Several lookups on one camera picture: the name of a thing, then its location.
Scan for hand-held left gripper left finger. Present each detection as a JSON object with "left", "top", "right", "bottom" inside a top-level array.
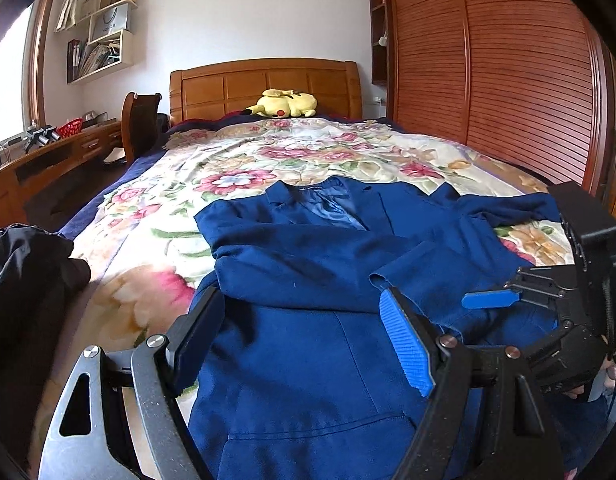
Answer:
[{"left": 38, "top": 286, "right": 227, "bottom": 480}]

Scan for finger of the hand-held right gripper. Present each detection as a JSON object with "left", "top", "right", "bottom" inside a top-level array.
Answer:
[{"left": 462, "top": 267, "right": 558, "bottom": 311}]

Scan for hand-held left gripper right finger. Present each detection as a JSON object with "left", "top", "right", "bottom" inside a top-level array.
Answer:
[{"left": 379, "top": 286, "right": 553, "bottom": 480}]

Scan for blue suit jacket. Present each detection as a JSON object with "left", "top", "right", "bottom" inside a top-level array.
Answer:
[{"left": 188, "top": 176, "right": 613, "bottom": 480}]

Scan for floral blanket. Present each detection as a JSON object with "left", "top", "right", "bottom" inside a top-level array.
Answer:
[{"left": 68, "top": 116, "right": 578, "bottom": 480}]

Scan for black cloth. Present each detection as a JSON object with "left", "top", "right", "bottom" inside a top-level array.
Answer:
[{"left": 0, "top": 225, "right": 92, "bottom": 466}]

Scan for wooden slatted wardrobe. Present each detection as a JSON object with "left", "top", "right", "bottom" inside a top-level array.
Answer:
[{"left": 368, "top": 0, "right": 616, "bottom": 201}]

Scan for wooden chair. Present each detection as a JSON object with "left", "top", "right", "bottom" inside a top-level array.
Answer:
[{"left": 103, "top": 91, "right": 163, "bottom": 166}]

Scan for wooden desk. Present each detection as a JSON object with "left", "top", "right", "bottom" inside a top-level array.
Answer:
[{"left": 0, "top": 119, "right": 125, "bottom": 233}]

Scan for red basket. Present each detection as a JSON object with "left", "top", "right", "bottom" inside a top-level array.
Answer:
[{"left": 56, "top": 118, "right": 84, "bottom": 140}]

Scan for yellow plush toy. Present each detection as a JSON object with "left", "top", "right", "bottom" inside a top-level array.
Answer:
[{"left": 240, "top": 89, "right": 319, "bottom": 119}]

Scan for wooden bed headboard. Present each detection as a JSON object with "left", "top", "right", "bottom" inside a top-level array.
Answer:
[{"left": 169, "top": 58, "right": 363, "bottom": 128}]

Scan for black devices on desk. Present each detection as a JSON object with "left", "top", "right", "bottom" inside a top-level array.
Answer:
[{"left": 22, "top": 121, "right": 62, "bottom": 152}]

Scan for row of books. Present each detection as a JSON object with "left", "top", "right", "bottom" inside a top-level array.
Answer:
[{"left": 67, "top": 39, "right": 120, "bottom": 82}]

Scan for window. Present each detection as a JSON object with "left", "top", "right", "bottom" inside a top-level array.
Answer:
[{"left": 0, "top": 0, "right": 46, "bottom": 148}]

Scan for white paper bag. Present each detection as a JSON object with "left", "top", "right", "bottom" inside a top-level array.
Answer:
[{"left": 89, "top": 2, "right": 132, "bottom": 44}]

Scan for white wall shelf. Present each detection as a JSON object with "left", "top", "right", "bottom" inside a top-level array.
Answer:
[{"left": 65, "top": 0, "right": 140, "bottom": 85}]

